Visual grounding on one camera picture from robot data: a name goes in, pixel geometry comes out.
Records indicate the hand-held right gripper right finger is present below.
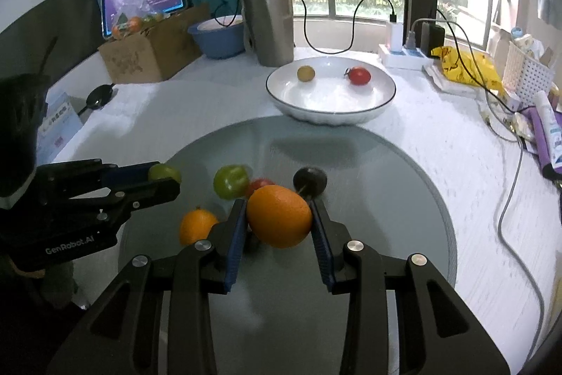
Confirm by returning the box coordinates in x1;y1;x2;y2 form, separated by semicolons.
307;198;512;375

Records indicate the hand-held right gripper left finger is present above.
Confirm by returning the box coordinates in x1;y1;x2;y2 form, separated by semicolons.
46;199;249;375

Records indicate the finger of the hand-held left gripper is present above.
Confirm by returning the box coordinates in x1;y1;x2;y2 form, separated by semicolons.
37;158;163;200
66;177;182;233

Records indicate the small green fruit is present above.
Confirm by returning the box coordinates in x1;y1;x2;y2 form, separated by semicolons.
148;164;182;185

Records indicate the small orange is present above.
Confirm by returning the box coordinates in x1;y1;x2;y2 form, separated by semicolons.
179;207;219;246

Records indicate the large orange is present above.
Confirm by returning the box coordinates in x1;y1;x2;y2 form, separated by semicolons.
246;185;313;249

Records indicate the green apple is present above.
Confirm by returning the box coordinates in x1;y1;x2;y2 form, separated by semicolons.
213;165;251;200

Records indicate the red tomato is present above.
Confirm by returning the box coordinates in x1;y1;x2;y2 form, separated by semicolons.
245;178;275;198

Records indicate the dark purple plum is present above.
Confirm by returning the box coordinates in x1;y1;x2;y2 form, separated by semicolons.
293;166;328;196

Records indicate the white plate with dark rim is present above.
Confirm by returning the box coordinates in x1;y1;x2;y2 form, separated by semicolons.
266;56;397;125

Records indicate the round glass turntable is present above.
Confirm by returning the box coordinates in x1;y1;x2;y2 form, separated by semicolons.
116;116;457;375

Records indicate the blue and white box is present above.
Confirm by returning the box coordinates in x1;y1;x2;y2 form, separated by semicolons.
37;91;84;162

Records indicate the cardboard box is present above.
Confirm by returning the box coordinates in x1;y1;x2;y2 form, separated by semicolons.
97;4;211;83

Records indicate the blue plastic basin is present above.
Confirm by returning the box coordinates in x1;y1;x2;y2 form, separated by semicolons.
188;15;247;59

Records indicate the red apple right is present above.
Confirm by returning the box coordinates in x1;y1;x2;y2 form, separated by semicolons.
345;66;372;86

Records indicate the white tray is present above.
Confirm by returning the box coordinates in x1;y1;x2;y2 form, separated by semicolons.
422;64;479;95

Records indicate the stainless steel tumbler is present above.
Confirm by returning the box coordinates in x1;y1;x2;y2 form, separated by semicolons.
241;0;295;67

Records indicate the white power strip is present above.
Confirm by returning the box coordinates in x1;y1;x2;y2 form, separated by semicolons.
378;43;433;70

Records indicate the white charger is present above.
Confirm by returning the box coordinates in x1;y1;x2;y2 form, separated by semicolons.
386;15;402;53

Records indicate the yellow plastic bag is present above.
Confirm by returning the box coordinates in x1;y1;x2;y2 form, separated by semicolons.
430;45;503;92

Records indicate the black power adapter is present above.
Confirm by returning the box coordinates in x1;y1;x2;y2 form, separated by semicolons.
410;19;446;57

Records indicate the purple pouch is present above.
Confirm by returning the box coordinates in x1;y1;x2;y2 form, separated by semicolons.
524;107;562;178

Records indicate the white tube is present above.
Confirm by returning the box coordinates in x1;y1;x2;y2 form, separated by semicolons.
535;90;562;171

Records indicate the white perforated basket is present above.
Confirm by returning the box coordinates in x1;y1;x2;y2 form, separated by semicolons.
502;39;558;103

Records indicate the grey cable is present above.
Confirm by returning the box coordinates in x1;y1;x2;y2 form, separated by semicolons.
476;94;547;358

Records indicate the black charging cable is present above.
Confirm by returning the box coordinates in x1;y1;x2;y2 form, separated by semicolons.
237;0;398;55

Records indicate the black adapter cable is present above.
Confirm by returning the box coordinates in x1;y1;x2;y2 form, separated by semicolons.
415;8;523;112

